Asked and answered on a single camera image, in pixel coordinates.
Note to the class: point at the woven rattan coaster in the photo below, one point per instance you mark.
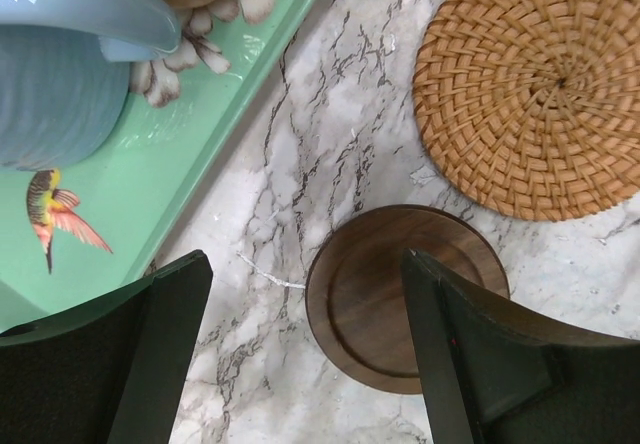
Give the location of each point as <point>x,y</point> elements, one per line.
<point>531,107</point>

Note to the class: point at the green floral tray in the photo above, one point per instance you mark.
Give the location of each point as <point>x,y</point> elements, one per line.
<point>72,233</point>

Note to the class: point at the blue mug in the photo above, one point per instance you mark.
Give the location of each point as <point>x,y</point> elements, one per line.
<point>65,70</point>

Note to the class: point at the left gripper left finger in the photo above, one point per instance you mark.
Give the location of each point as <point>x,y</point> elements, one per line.
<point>110,370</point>

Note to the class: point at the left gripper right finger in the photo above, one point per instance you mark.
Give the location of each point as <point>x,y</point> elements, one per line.
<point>493,371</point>

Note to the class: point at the dark walnut coaster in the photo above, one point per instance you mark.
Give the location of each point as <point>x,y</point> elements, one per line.
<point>354,295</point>

